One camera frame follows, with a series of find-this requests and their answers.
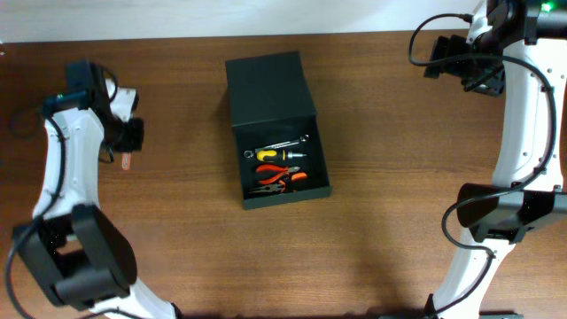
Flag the yellow black screwdriver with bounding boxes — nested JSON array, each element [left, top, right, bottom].
[[256, 149, 307, 163]]

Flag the small red cutting pliers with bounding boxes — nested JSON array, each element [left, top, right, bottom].
[[255, 164, 300, 185]]

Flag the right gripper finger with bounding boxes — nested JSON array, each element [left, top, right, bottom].
[[447, 35, 470, 75], [423, 36, 449, 79]]

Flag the silver combination wrench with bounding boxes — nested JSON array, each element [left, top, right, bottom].
[[243, 135, 310, 159]]

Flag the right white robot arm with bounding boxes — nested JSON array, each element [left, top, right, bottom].
[[423, 0, 566, 318]]

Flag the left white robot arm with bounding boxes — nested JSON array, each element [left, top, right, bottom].
[[4, 59, 183, 318]]

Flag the black box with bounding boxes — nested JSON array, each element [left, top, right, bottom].
[[225, 51, 332, 210]]

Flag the orange black needle-nose pliers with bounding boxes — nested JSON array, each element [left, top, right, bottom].
[[249, 173, 308, 194]]

